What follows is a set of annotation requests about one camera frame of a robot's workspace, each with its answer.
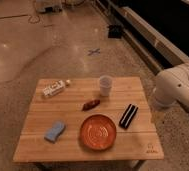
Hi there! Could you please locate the cable on floor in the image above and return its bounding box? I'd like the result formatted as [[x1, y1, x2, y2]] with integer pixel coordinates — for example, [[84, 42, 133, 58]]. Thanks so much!
[[27, 0, 42, 25]]

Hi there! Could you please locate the blue sponge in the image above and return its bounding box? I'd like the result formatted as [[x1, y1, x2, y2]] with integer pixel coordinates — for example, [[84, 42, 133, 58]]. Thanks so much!
[[44, 121, 66, 143]]

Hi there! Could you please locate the black box on floor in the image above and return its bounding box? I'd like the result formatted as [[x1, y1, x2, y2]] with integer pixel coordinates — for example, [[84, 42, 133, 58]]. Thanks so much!
[[108, 25, 122, 38]]

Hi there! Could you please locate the black and white case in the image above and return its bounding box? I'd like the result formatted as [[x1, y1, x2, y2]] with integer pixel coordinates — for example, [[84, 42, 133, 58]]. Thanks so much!
[[119, 104, 138, 129]]

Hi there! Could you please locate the wooden folding table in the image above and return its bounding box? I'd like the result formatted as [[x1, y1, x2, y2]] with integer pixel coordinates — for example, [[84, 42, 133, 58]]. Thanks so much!
[[13, 77, 164, 163]]

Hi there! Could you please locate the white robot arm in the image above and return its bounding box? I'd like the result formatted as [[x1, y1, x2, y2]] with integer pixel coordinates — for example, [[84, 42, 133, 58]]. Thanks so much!
[[153, 63, 189, 108]]

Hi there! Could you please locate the dark red snack packet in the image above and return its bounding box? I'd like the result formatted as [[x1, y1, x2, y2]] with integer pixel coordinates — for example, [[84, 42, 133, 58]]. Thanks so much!
[[82, 99, 100, 111]]

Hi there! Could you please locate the orange ceramic plate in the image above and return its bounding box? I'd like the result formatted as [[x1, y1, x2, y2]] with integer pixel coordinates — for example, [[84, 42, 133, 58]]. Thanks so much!
[[79, 114, 117, 151]]

